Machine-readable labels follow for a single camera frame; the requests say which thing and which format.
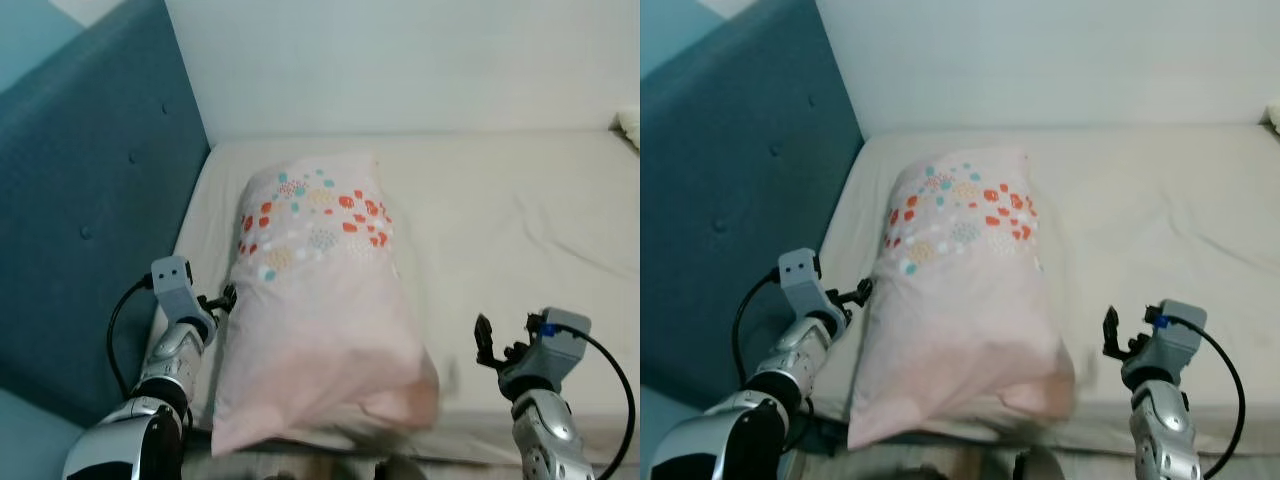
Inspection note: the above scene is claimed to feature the pink pillow with coloured dots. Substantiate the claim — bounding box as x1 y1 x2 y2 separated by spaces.
210 152 443 459
848 148 1079 451

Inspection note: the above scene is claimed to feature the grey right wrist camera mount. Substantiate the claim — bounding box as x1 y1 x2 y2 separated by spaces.
1150 300 1208 373
525 308 593 381

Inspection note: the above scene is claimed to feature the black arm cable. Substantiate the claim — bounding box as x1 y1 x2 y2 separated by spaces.
107 275 157 401
732 268 783 386
540 320 638 480
1160 315 1246 480

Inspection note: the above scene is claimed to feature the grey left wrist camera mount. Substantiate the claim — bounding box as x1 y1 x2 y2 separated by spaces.
778 248 836 321
150 255 216 336

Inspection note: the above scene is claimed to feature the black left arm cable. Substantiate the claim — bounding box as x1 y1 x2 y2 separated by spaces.
107 275 157 401
732 268 783 386

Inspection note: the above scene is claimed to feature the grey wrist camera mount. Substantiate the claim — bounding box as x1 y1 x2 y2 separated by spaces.
525 308 593 381
1150 300 1208 373
150 255 216 336
778 248 836 321

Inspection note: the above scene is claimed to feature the teal upholstered bed headboard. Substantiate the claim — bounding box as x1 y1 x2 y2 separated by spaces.
0 0 211 431
640 0 866 411

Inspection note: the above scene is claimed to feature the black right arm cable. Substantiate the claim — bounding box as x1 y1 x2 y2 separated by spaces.
1160 315 1246 480
540 320 638 480

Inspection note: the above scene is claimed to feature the cream bed mattress sheet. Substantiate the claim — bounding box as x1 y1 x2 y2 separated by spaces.
800 122 1280 456
150 128 641 466

